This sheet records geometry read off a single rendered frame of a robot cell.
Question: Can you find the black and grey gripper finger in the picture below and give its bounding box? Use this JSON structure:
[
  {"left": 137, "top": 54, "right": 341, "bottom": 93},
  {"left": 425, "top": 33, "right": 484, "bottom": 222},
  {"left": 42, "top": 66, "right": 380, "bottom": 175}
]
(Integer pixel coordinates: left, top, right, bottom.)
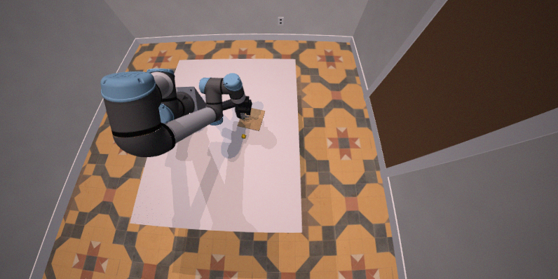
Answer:
[{"left": 236, "top": 112, "right": 249, "bottom": 119}]

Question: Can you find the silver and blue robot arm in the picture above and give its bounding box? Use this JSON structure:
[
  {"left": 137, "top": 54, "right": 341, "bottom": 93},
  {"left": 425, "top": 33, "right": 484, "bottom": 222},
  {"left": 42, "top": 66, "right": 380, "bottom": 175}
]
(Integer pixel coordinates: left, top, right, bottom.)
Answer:
[{"left": 100, "top": 69, "right": 246, "bottom": 157}]

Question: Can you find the tan mat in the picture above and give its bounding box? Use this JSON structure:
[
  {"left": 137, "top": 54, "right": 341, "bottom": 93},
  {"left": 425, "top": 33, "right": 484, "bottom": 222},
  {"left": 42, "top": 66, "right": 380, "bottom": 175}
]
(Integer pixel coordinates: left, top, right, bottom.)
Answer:
[{"left": 238, "top": 108, "right": 265, "bottom": 131}]

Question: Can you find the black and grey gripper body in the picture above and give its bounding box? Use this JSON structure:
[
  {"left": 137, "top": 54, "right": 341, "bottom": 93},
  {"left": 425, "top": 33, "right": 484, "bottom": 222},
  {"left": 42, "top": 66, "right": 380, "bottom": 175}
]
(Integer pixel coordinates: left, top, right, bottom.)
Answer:
[{"left": 234, "top": 96, "right": 252, "bottom": 115}]

